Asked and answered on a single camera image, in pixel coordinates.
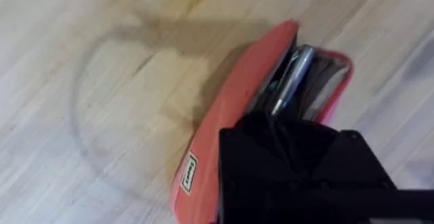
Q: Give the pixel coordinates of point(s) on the silver blue pen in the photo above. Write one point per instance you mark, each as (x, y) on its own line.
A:
(295, 76)

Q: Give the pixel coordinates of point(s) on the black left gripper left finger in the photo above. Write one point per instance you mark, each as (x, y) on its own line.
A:
(251, 169)

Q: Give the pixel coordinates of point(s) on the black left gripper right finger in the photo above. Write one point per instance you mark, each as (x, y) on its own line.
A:
(339, 163)

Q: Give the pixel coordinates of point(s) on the red soft zip bag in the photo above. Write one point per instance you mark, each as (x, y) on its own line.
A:
(234, 102)

